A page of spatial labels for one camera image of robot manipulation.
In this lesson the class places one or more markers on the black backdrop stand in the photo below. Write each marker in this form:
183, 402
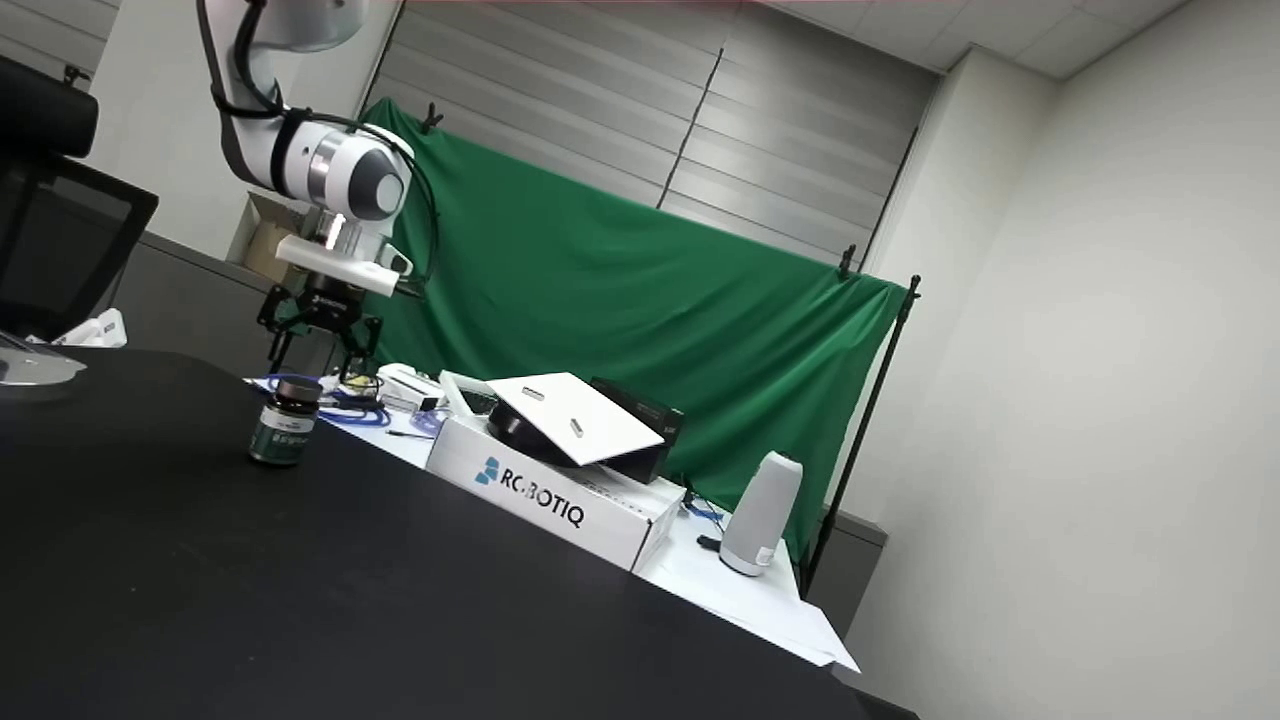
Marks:
875, 402

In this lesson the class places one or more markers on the green bottle with brown cap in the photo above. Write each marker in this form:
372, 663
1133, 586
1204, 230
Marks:
287, 425

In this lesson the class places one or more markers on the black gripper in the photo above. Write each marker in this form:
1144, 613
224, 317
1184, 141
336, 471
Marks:
320, 302

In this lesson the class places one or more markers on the black computer monitor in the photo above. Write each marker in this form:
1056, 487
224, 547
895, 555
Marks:
63, 244

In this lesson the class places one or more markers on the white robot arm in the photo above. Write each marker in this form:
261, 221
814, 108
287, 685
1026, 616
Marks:
320, 144

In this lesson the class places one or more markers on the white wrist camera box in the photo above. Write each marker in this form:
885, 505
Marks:
341, 266

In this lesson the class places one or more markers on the white round base plate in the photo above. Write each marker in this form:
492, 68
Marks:
33, 366

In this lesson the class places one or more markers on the grey window blinds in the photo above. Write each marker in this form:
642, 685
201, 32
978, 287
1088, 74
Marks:
744, 123

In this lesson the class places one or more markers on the white small device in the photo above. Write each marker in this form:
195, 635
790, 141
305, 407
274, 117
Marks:
405, 385

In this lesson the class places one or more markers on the green backdrop cloth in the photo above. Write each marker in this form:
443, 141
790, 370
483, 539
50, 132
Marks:
642, 305

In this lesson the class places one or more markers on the white Robotiq cardboard box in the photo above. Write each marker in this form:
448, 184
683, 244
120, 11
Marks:
532, 494

